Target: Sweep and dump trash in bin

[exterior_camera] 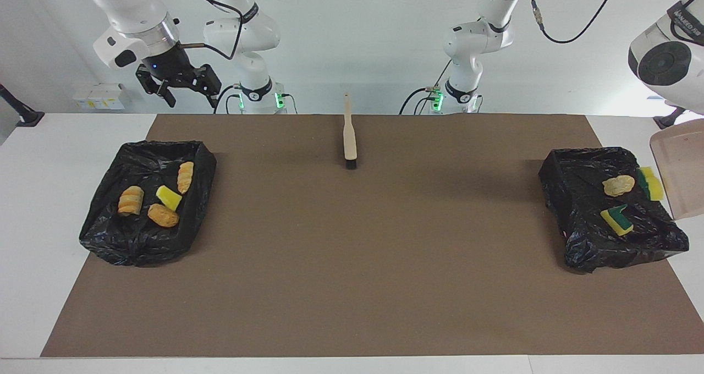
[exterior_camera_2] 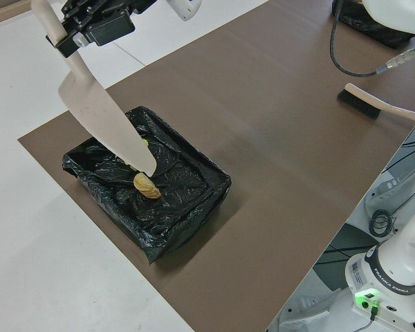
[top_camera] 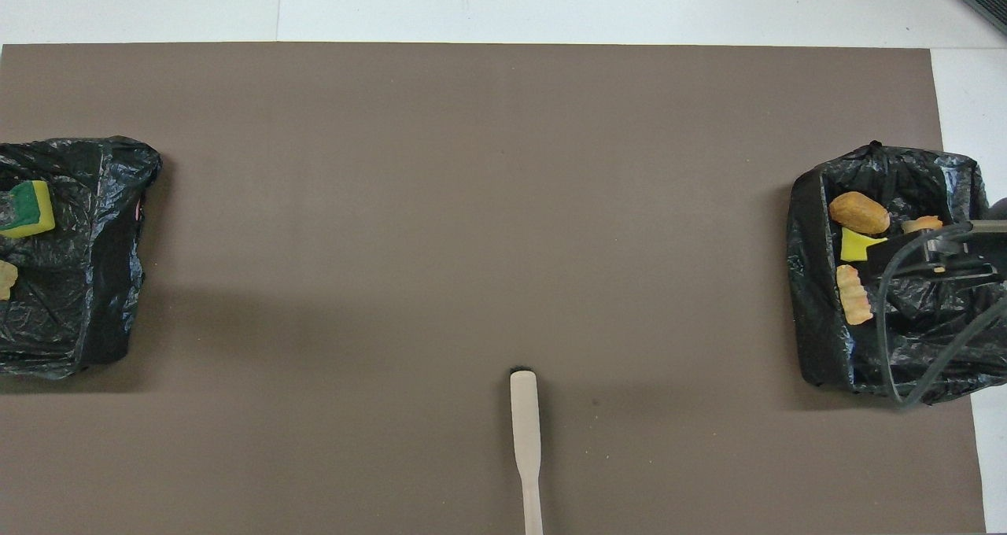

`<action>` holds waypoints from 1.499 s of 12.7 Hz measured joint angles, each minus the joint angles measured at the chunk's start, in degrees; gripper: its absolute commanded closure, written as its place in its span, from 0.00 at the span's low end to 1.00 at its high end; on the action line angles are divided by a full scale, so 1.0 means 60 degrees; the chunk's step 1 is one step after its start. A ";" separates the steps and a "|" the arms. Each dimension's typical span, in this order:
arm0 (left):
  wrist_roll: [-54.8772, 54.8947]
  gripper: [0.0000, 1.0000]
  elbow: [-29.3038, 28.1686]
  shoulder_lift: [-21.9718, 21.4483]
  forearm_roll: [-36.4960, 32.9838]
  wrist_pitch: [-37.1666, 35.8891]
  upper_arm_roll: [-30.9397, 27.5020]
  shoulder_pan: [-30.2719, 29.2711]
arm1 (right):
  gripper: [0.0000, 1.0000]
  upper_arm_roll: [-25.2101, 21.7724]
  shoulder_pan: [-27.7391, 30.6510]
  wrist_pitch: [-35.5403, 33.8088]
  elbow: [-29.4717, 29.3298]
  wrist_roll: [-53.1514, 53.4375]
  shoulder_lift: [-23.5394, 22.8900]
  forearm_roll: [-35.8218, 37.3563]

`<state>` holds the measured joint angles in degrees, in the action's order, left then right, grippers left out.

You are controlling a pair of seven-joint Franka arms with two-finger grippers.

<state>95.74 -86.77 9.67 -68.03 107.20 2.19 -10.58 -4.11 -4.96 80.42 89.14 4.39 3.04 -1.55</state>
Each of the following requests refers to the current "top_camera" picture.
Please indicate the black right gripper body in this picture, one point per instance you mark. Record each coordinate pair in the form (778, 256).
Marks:
(975, 258)

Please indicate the yellow sponge wedge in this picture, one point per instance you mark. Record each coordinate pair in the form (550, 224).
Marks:
(856, 244)

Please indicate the pale chunky bread piece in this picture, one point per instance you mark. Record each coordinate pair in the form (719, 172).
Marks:
(922, 224)

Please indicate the pale scalloped bread piece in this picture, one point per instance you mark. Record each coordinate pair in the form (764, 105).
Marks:
(854, 299)

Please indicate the orange brown bread roll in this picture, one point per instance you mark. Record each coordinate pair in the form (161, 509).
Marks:
(859, 212)

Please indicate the beige hand brush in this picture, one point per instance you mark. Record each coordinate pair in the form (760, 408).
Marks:
(525, 417)

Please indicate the green and yellow sponge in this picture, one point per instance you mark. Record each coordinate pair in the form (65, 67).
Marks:
(27, 208)

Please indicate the round pale bread piece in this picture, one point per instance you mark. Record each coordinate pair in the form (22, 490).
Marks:
(6, 279)

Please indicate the black bag lined bin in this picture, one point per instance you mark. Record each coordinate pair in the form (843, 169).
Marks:
(826, 322)
(79, 283)

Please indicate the brown table mat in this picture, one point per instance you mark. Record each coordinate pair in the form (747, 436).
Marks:
(315, 94)

